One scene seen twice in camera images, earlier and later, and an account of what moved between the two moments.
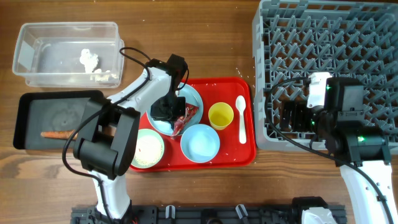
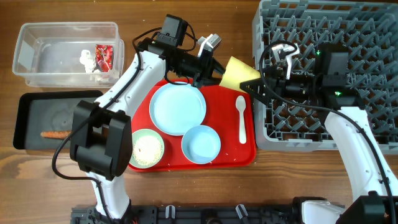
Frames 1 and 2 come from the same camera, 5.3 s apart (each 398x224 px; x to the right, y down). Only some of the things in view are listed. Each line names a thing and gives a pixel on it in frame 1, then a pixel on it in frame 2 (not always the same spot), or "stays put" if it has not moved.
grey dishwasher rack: (351, 39) stays put
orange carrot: (66, 134) stays put
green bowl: (149, 149) stays put
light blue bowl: (199, 143) stays put
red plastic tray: (229, 106) stays put
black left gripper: (180, 111) → (208, 65)
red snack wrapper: (181, 122) → (104, 56)
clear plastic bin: (69, 54) stays put
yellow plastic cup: (221, 115) → (238, 71)
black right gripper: (298, 109) → (260, 82)
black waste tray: (38, 112) stays put
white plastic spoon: (240, 104) stays put
